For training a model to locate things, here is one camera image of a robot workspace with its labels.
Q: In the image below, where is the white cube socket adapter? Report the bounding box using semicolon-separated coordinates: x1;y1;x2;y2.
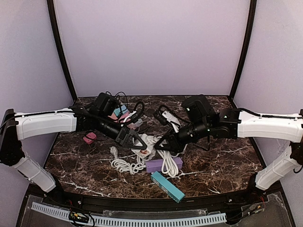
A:
131;133;156;161

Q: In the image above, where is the pink plug adapter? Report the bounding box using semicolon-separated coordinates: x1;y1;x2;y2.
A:
83;132;97;144

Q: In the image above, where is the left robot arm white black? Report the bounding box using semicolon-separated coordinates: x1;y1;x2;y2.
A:
0;106;147;192

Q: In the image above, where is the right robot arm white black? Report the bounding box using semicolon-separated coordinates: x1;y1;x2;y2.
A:
154;108;303;191

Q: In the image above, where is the pink cube socket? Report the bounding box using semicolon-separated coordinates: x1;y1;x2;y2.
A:
128;119;143;130

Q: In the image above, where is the pink power strip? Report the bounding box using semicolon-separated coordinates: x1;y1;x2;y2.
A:
108;110;130;122

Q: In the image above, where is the purple power strip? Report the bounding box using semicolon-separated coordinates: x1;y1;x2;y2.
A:
145;156;184;173

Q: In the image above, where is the small teal adapter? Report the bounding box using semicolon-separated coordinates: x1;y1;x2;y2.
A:
114;105;128;117

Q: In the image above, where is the teal power strip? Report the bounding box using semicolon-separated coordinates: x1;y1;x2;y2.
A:
151;171;185;203

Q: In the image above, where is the small circuit board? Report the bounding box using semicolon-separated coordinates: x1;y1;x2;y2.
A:
68;212;89;223

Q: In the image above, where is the white power strip cable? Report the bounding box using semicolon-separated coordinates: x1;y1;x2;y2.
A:
157;141;187;177

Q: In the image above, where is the white coiled cable bundle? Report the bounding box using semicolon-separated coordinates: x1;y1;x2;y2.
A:
109;146;149;176

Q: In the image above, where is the black cable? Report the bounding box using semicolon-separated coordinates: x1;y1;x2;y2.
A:
105;91;128;106

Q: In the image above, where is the white slotted cable duct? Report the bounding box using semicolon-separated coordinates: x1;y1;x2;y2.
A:
31;202;227;227

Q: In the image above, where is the left black frame post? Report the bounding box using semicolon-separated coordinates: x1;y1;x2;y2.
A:
46;0;78;102

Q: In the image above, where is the black frame post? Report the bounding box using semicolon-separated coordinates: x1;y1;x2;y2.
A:
228;0;257;102
46;0;78;102

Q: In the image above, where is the right black frame post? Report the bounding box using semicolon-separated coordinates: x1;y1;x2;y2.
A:
228;0;257;102

